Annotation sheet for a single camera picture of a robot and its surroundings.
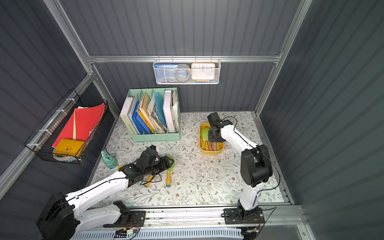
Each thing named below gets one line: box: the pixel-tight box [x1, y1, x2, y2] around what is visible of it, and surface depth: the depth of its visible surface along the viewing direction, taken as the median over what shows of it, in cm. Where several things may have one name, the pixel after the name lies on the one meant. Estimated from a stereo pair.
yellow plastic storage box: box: [199, 122, 225, 154], surface depth 98 cm
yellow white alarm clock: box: [191, 62, 216, 82], surface depth 90 cm
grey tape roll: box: [174, 63, 191, 83], surface depth 90 cm
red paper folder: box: [51, 102, 105, 148], surface depth 77 cm
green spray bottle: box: [101, 149, 118, 169], surface depth 89 cm
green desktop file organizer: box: [119, 87, 181, 143], surface depth 97 cm
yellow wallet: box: [53, 138, 85, 157], surface depth 65 cm
